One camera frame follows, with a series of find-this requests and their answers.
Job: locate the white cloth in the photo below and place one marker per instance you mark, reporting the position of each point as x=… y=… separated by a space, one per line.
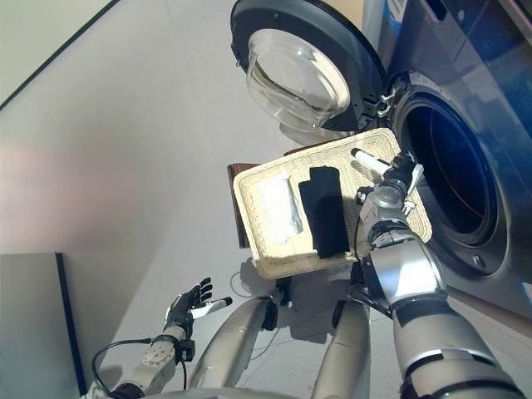
x=280 y=208

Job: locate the black cloth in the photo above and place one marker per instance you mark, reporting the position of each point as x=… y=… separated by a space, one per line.
x=326 y=212

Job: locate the white wicker basket tray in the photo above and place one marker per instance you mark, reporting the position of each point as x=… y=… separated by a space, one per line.
x=266 y=257

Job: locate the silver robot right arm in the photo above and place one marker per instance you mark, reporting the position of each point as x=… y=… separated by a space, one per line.
x=415 y=299

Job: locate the grey front-load washing machine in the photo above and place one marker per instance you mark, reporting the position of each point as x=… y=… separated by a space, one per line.
x=478 y=124

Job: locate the blue white brand sticker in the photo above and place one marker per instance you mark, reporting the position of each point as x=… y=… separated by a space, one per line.
x=398 y=9

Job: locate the grey cabinet with black edge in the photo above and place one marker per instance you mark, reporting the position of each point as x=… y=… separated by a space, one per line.
x=33 y=324

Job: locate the silver robot left leg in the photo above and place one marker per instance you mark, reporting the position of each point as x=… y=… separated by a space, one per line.
x=232 y=345

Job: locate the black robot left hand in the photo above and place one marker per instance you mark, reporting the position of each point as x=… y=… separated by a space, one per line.
x=183 y=309

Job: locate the silver robot right leg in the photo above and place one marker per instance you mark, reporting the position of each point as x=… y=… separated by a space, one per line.
x=345 y=353

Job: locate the silver robot leg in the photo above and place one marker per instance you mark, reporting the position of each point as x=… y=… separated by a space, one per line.
x=345 y=353
x=232 y=345

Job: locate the brown wooden stool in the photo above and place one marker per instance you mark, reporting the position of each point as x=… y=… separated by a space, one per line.
x=234 y=195

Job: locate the round glass washer door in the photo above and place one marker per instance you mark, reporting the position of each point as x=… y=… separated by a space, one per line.
x=299 y=75

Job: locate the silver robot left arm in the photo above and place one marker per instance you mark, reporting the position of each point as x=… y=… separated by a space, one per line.
x=156 y=361

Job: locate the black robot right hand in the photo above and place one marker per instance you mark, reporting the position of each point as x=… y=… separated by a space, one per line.
x=399 y=170

